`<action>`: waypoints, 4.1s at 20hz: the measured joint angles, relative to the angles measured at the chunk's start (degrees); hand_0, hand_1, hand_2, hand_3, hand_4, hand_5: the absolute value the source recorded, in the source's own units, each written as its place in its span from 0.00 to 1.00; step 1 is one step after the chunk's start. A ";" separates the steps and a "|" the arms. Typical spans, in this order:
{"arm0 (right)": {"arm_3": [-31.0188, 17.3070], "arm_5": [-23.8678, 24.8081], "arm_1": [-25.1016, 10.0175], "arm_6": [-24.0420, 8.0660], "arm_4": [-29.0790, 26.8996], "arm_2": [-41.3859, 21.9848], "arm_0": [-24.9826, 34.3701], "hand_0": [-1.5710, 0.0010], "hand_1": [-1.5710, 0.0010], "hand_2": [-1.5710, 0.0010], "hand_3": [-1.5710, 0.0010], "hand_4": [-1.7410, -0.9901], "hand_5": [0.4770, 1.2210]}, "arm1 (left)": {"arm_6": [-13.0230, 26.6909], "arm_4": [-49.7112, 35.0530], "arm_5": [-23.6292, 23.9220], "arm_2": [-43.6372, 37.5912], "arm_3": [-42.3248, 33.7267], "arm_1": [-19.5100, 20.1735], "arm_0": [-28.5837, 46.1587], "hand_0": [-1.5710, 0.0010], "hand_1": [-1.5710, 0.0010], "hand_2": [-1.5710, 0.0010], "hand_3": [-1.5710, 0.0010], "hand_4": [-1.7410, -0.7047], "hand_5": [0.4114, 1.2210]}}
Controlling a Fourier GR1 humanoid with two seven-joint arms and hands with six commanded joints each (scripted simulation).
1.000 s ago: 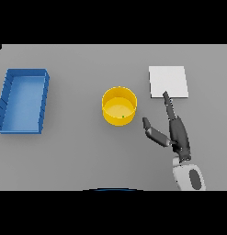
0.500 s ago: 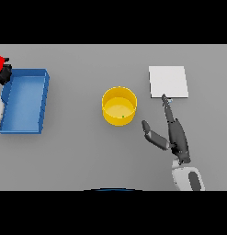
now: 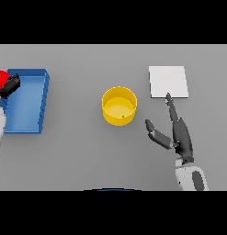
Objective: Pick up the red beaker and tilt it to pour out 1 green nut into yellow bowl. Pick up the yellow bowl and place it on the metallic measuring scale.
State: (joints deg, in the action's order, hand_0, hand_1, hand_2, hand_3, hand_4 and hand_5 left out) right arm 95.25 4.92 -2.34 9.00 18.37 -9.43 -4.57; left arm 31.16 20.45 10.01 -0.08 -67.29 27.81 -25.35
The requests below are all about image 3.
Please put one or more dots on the red beaker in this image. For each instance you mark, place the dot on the red beaker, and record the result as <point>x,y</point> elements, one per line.
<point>2,78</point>

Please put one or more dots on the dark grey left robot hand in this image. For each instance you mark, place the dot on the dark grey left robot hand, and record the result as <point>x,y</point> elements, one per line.
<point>9,86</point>

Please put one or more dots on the blue tray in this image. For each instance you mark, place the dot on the blue tray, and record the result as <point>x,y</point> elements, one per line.
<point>24,102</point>

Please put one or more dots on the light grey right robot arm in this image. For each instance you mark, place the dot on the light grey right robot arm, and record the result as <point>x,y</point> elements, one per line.
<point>191,179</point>

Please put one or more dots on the yellow bowl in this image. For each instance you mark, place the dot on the yellow bowl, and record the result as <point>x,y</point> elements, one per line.
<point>119,107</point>

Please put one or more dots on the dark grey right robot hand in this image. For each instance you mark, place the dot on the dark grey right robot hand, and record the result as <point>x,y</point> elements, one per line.
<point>182,134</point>

